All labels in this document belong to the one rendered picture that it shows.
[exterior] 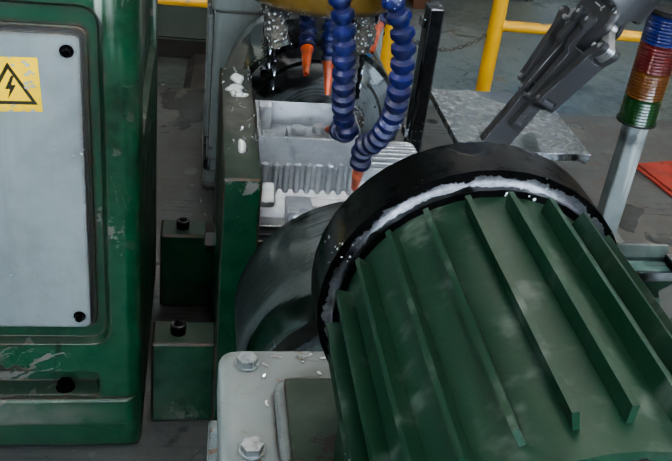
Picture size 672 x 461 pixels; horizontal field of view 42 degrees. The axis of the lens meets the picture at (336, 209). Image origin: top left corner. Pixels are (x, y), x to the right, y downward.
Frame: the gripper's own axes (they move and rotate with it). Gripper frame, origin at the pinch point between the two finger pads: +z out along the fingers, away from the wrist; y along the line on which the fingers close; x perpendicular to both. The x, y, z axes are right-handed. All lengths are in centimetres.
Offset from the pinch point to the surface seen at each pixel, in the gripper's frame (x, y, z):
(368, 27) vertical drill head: -19.9, -1.2, 0.3
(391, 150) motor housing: -6.6, -5.8, 12.0
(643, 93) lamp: 34.2, -33.5, -9.0
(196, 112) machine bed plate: -11, -81, 51
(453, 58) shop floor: 143, -336, 54
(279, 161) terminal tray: -18.9, -1.0, 18.6
